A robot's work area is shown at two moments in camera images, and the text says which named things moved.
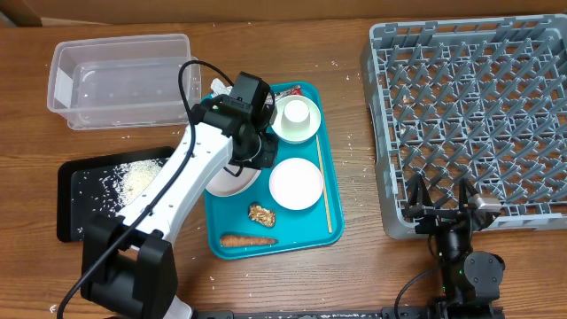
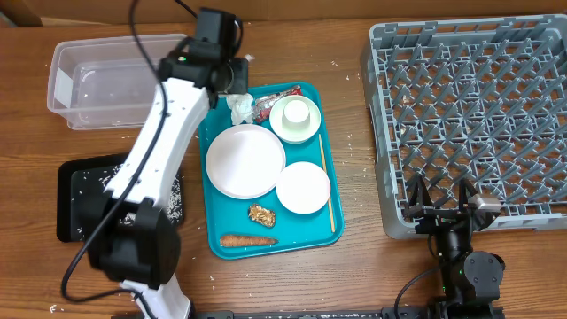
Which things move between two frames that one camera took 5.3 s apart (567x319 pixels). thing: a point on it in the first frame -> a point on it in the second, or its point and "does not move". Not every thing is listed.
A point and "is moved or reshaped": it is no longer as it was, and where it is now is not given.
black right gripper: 436,218 does not move
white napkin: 219,88 is moved or reshaped
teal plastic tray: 295,205 does not move
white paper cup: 296,116 does not move
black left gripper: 267,158 -> 240,85
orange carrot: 231,240 does not move
